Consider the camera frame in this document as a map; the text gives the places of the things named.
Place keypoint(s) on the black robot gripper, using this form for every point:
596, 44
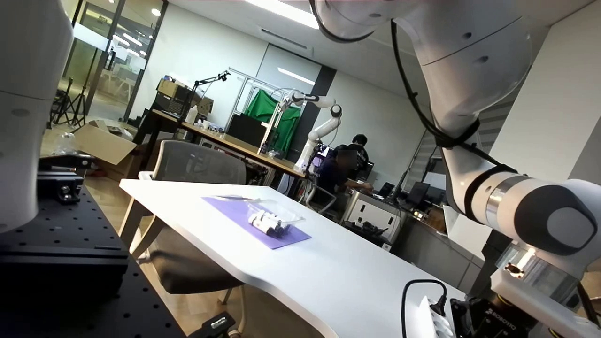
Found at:
499, 316

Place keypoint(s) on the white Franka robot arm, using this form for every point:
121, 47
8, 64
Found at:
476, 49

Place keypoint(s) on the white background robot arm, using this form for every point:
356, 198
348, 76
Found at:
320, 132

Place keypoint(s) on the white power strip adapter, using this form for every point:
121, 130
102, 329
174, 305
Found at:
429, 322

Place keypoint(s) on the grey desk partition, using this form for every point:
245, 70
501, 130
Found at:
439, 250

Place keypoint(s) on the white drawer cabinet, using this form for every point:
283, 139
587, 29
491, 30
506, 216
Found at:
377, 216

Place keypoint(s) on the standing person in black shirt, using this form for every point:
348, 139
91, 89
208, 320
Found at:
360, 153

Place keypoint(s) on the seated person in dark clothes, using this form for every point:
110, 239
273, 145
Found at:
335, 169

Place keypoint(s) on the clear plastic container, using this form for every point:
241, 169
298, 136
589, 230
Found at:
283, 213

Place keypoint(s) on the small white cylinder pieces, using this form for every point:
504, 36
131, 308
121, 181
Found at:
268, 222

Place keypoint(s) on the purple mat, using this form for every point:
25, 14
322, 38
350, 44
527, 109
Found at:
245, 216

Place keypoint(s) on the black desk monitor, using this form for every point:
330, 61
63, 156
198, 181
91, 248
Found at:
245, 130

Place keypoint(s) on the green cloth backdrop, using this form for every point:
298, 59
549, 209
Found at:
266, 106

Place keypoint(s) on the long wooden desk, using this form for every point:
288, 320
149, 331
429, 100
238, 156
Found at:
219, 141

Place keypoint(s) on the ceiling light panel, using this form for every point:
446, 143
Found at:
285, 12

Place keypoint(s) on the brown box stack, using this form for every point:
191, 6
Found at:
179, 96

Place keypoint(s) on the black optical breadboard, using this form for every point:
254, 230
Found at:
76, 263

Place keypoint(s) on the large flat cardboard box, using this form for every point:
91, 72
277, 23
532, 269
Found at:
104, 145

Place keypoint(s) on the black equipment block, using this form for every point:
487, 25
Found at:
59, 181

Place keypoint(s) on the small black tripod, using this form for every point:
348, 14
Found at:
70, 104

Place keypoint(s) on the white wrist camera mount plate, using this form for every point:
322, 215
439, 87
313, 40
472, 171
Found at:
551, 307

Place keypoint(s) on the black clamp mount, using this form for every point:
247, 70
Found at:
213, 325

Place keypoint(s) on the white metal rack frame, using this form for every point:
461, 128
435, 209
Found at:
251, 77

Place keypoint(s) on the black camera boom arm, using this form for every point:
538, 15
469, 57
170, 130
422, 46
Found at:
213, 77

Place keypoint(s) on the glass door with black frame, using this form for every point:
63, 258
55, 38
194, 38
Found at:
119, 49

